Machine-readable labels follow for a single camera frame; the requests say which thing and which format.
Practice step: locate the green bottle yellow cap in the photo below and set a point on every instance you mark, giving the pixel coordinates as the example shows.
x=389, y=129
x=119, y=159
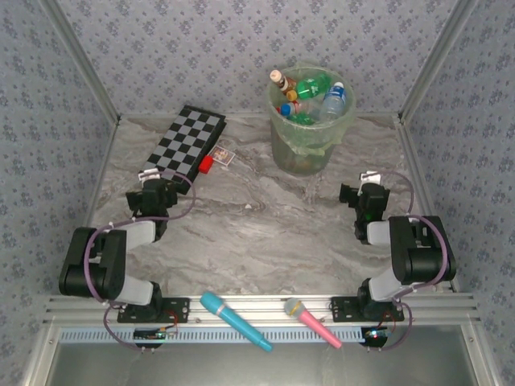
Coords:
x=301, y=118
x=311, y=86

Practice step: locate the small clear bottle blue label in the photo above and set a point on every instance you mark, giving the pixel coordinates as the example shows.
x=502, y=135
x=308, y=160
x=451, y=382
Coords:
x=336, y=100

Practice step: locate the clear bottle red blue label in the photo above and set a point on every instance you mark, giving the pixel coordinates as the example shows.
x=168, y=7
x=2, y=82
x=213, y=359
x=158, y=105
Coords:
x=287, y=109

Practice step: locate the brown bottle copper label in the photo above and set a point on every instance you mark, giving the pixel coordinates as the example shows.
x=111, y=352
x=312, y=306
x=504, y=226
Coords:
x=286, y=85

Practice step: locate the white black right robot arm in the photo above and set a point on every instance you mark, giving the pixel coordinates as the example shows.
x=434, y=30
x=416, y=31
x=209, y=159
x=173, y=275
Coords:
x=422, y=253

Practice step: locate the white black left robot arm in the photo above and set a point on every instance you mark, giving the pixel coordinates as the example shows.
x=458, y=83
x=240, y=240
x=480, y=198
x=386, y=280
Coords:
x=92, y=261

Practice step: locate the bin with green liner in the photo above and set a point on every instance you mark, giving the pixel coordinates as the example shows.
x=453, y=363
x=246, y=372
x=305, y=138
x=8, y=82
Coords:
x=306, y=157

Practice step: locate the small red block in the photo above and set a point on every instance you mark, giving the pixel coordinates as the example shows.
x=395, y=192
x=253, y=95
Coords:
x=206, y=164

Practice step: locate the folded black grey chessboard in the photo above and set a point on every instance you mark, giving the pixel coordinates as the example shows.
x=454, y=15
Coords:
x=185, y=140

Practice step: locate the small printed card box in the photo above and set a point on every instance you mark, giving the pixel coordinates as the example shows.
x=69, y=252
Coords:
x=222, y=154

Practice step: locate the pink toy microphone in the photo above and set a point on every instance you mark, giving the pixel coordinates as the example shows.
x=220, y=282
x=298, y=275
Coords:
x=314, y=323

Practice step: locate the blue toy microphone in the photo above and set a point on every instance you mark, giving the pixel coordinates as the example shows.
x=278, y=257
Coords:
x=229, y=317

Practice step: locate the small circuit board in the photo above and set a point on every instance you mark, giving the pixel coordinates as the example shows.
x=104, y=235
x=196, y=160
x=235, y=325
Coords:
x=376, y=333
x=149, y=333

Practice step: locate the grey metal panel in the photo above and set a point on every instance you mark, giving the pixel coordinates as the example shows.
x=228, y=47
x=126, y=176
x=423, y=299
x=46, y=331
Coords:
x=257, y=368

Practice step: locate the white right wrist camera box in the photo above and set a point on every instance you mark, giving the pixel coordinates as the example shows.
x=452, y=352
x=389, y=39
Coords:
x=369, y=177

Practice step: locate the aluminium table edge rail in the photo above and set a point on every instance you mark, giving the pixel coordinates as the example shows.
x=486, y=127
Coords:
x=414, y=161
x=105, y=161

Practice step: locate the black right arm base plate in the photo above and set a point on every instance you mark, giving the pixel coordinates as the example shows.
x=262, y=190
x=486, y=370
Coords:
x=342, y=309

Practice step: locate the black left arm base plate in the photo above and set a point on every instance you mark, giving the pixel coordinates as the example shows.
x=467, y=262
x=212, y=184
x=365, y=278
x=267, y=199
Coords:
x=179, y=309

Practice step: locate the aluminium mounting rail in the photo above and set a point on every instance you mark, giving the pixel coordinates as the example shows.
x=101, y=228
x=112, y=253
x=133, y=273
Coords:
x=257, y=301

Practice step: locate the aluminium frame post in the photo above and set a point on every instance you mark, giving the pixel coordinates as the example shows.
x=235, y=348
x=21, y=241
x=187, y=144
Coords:
x=446, y=40
x=72, y=40

